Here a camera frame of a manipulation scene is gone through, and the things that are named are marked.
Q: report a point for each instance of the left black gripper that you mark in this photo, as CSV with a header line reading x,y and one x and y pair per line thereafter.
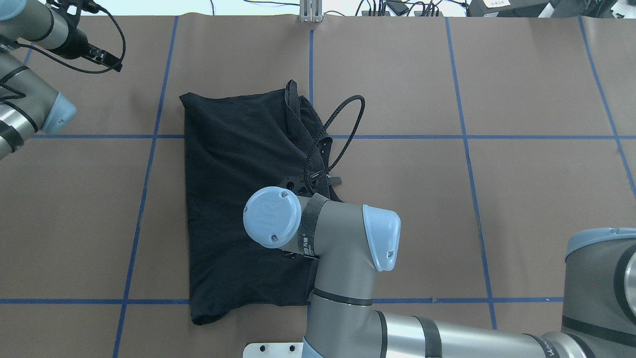
x,y
74,45

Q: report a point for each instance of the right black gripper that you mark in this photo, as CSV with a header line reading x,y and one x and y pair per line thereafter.
x,y
336,180

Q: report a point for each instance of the black t-shirt with logo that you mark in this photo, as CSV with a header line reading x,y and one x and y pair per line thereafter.
x,y
235,146

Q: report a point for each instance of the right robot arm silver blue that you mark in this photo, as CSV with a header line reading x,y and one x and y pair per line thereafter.
x,y
353,243

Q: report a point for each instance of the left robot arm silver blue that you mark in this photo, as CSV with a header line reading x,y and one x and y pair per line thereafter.
x,y
29,104

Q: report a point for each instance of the brown paper table mat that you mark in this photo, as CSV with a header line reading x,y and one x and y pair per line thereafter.
x,y
495,140

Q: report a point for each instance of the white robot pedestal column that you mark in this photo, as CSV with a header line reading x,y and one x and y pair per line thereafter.
x,y
273,350

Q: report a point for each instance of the aluminium frame post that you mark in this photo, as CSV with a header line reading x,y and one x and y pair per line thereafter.
x,y
311,11

